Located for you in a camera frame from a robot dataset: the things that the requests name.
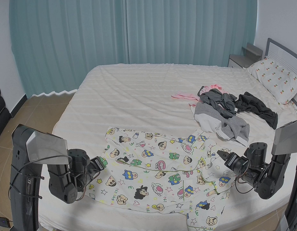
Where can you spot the blue-green curtain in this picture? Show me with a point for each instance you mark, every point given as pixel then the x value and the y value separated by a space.
pixel 66 37
pixel 187 25

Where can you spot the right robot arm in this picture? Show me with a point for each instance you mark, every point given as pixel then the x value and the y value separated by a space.
pixel 273 174

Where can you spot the dark grey garment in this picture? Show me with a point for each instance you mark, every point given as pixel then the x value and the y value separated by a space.
pixel 215 97

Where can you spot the black garment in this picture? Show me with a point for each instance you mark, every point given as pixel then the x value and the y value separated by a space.
pixel 254 105

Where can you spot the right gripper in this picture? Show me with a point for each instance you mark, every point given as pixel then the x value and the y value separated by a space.
pixel 237 163

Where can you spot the white printed pyjama top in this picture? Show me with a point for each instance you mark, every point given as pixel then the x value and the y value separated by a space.
pixel 150 177

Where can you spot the white printed pillow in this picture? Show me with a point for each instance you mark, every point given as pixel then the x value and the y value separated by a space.
pixel 276 78

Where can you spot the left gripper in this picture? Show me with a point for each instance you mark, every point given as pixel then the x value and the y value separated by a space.
pixel 94 171

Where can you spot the black chest of drawers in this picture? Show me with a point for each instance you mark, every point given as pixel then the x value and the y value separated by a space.
pixel 0 112

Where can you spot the bed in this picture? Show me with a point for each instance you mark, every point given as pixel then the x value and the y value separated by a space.
pixel 138 100

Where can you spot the pink garment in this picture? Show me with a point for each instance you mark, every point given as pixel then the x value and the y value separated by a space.
pixel 184 95

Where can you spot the grey bedside table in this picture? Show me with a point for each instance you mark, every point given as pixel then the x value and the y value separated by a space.
pixel 239 60

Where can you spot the black power adapter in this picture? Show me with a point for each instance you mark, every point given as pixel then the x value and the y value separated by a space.
pixel 2 222

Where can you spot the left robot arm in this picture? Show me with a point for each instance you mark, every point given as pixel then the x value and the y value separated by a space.
pixel 20 153

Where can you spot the grey and white garment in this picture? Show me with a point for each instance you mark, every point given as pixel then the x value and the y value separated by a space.
pixel 208 119

